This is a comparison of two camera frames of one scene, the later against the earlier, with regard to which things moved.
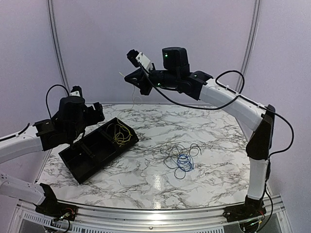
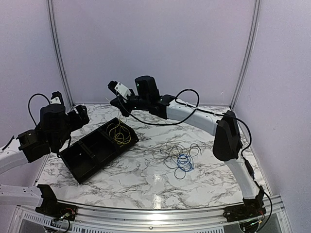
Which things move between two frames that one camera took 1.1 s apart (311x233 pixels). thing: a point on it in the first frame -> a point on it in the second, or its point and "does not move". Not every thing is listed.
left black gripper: (79, 144) -> (79, 114)
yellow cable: (123, 136) does not move
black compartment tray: (90, 154) does not move
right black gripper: (142, 81) -> (119, 102)
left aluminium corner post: (52, 14) does not move
